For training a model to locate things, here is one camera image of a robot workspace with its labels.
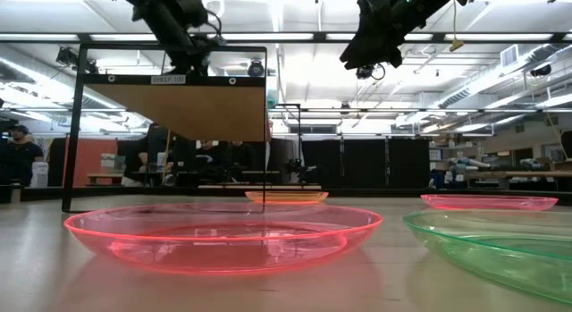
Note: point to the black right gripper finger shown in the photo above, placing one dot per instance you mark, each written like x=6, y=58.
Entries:
x=395, y=57
x=366, y=53

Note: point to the orange translucent plastic plate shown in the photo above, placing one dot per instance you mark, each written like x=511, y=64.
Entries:
x=286, y=197

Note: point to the pink translucent plastic plate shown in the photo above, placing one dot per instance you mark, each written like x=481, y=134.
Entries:
x=489, y=203
x=223, y=258

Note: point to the small black robot arm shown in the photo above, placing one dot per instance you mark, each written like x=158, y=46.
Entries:
x=297, y=169

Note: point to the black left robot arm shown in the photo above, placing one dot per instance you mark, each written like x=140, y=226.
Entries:
x=165, y=12

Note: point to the person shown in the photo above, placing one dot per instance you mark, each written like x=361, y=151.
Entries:
x=20, y=160
x=207, y=162
x=154, y=146
x=243, y=160

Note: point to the black partition curtain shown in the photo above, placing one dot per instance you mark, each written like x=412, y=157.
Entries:
x=366, y=164

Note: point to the white air vent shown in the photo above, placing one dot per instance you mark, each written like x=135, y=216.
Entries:
x=509, y=56

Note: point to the red partition panel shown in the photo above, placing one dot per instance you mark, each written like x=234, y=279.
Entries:
x=94, y=160

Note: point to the long wooden worktable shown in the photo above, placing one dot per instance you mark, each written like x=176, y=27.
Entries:
x=514, y=174

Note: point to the green translucent plastic plate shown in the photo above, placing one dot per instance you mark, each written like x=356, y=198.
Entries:
x=514, y=267

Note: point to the black ceiling camera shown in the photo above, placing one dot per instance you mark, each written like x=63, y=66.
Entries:
x=364, y=72
x=540, y=70
x=255, y=69
x=67, y=57

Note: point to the black overhead frame bar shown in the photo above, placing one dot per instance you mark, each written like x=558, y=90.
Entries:
x=319, y=36

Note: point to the wooden shelf with black frame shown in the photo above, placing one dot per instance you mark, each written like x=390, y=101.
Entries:
x=187, y=106

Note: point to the black aluminium table frame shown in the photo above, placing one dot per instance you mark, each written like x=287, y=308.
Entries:
x=380, y=192

